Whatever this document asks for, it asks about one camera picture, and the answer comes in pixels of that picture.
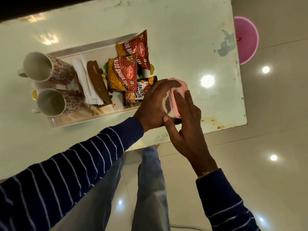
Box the red aloo bhujia packet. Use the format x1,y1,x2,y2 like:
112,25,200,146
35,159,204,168
115,29,151,71
107,54,138,92

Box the salted peanuts packet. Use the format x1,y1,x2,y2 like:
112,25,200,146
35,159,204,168
123,75,158,106

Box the clear plastic container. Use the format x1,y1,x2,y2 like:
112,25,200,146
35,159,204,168
162,88,181,119

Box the person's right leg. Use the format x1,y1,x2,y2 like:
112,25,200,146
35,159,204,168
131,146,171,231

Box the red sofa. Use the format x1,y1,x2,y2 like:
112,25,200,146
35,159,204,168
0,0,106,23

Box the pink plastic bucket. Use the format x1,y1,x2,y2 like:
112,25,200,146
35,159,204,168
234,16,260,66

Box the white floral tray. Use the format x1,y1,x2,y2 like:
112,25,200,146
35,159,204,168
31,32,156,129

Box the person's left forearm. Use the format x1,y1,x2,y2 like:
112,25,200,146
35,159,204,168
0,117,144,231

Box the person's leg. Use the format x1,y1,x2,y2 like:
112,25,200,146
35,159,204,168
49,154,125,231
131,146,171,231

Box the person's right forearm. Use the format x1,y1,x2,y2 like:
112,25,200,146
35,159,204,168
195,168,261,231

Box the person's left leg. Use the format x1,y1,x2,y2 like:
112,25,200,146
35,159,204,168
49,154,125,231

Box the white paper napkins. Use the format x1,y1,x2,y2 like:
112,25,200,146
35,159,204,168
72,55,104,106

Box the wooden napkin holder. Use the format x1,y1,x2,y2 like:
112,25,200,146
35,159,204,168
86,60,113,108

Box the pink container lid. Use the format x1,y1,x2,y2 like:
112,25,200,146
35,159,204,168
167,77,189,118

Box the white floral mug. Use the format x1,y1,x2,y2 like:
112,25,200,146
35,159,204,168
17,51,75,85
31,88,85,117

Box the person's right hand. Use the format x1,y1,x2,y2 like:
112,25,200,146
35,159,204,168
163,90,218,177

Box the person's left hand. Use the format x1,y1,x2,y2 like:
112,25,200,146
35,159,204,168
133,79,183,133

